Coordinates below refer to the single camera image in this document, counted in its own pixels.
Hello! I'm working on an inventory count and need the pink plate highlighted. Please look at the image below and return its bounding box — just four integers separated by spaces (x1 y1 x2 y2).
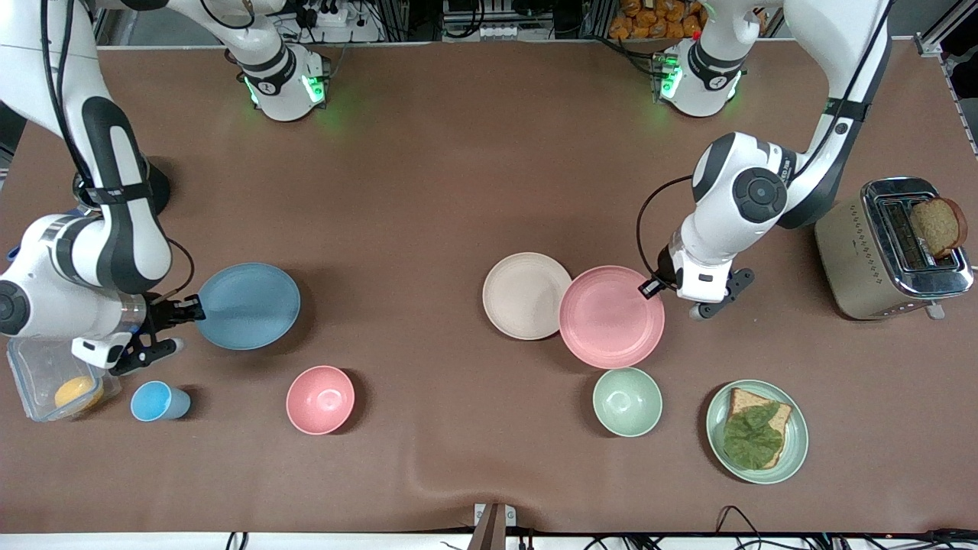
559 265 666 370

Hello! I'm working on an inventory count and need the blue plate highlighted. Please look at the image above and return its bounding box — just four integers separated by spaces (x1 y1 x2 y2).
195 263 302 351

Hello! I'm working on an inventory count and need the blue cup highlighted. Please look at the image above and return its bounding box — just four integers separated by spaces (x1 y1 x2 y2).
130 380 192 422

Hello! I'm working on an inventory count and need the yellow orange fruit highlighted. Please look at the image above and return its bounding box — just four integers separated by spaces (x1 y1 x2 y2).
53 374 105 410

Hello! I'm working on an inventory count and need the green bowl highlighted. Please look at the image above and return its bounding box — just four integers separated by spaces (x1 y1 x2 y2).
592 367 663 438

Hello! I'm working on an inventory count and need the beige plate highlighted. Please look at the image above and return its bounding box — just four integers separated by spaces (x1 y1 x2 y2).
482 252 573 341

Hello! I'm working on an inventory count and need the glass lid blue knob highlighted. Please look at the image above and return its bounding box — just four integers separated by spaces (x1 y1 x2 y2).
72 171 102 213

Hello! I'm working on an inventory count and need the clear plastic container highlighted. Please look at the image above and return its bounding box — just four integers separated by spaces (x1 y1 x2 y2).
7 336 121 423

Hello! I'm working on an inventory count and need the brown bread slice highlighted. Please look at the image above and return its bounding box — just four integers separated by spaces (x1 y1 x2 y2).
726 387 793 469

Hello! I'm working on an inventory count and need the pink bowl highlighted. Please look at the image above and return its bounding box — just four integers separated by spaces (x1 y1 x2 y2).
286 365 356 436

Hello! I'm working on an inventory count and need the green lettuce leaf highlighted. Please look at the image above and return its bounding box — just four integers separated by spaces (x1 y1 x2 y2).
723 403 785 470

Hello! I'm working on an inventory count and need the beige chrome toaster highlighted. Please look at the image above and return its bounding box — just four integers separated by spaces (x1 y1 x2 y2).
814 177 976 322

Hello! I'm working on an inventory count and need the green plate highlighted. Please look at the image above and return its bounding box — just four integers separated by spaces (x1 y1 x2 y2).
705 379 809 485

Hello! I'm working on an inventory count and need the brown table cloth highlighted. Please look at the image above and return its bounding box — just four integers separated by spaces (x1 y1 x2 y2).
0 38 978 535

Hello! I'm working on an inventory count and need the orange snack bag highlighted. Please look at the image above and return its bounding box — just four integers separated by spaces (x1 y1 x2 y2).
609 0 705 40

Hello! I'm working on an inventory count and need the brown toast slice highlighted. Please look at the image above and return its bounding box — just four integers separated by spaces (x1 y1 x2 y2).
909 196 970 260

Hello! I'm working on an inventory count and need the white power strip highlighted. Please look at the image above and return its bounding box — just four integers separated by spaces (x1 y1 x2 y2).
302 0 354 28

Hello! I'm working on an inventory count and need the black pot blue handle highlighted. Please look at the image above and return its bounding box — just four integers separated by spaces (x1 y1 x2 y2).
7 159 171 264

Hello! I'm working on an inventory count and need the thin black floor cable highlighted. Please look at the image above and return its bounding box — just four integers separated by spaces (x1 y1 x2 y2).
715 505 774 550

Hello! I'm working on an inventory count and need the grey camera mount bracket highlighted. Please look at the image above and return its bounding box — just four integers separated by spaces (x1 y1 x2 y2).
468 502 517 550

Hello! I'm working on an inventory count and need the aluminium frame profile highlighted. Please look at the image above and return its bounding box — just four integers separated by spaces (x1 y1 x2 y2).
915 0 978 58
90 6 131 48

